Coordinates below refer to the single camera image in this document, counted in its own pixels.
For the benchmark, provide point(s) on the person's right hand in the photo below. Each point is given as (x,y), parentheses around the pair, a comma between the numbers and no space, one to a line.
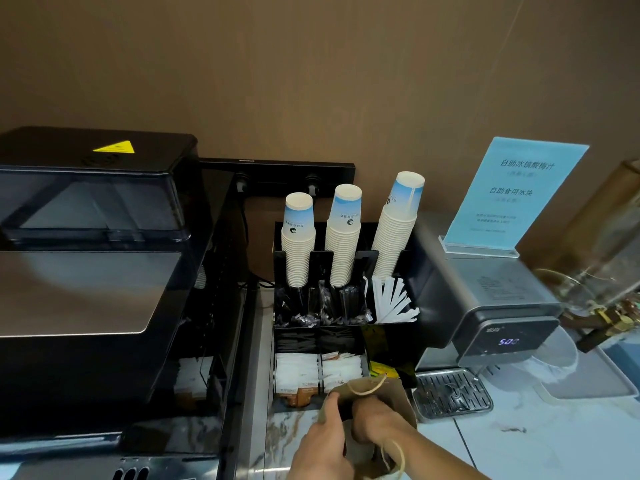
(380,422)

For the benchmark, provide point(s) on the person's left hand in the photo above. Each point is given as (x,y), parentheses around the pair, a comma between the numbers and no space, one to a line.
(320,454)

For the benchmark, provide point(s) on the brown paper bag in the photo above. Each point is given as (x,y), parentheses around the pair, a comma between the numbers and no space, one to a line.
(395,394)

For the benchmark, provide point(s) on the bundle of white straws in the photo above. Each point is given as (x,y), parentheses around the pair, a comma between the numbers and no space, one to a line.
(395,304)

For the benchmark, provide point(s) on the stack of white paper cups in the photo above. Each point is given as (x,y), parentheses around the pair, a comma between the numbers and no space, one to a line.
(343,244)
(395,234)
(298,249)

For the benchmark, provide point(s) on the person's right forearm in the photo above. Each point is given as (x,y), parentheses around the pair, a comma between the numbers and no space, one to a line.
(435,457)

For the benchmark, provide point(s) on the blue tissue box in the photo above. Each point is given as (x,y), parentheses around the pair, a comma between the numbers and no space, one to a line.
(630,357)

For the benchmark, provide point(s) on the stack of yellow green packets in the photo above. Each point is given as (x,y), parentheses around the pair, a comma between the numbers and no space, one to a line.
(384,369)

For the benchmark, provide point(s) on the stack of brown packets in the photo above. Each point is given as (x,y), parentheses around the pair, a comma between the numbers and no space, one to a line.
(300,397)

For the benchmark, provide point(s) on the stack of white packets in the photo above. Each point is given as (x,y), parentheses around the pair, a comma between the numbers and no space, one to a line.
(342,369)
(297,372)

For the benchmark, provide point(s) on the metal drip tray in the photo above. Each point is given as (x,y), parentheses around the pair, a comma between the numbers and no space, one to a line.
(450,394)

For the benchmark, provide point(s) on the black acrylic organizer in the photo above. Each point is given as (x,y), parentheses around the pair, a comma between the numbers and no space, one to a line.
(395,339)

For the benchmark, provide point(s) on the row of black stick packets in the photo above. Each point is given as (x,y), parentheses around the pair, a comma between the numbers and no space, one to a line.
(310,340)

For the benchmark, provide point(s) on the bundle of wrapped black stirrers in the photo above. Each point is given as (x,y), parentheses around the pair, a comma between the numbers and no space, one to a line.
(320,314)

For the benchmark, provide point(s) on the grey water dispenser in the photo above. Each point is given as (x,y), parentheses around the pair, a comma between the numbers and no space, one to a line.
(475,294)

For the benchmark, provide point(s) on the white lined bucket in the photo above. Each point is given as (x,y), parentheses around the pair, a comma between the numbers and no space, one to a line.
(555,359)

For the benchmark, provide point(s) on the grey flat tray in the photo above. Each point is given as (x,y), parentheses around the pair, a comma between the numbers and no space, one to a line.
(600,379)

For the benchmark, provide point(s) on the blue sign in acrylic holder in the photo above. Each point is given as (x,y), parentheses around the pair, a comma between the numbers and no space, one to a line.
(515,194)

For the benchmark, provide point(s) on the glass beverage dispenser gold tap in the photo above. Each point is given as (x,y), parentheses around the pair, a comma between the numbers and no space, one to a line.
(600,254)

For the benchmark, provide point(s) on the black silver coffee machine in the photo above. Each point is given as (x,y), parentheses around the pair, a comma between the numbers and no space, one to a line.
(75,294)

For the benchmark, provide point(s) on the black transparent bean hopper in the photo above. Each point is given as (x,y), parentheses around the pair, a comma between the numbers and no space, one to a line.
(90,194)

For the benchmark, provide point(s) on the black wall power strip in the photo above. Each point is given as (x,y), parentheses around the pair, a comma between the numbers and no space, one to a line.
(280,169)

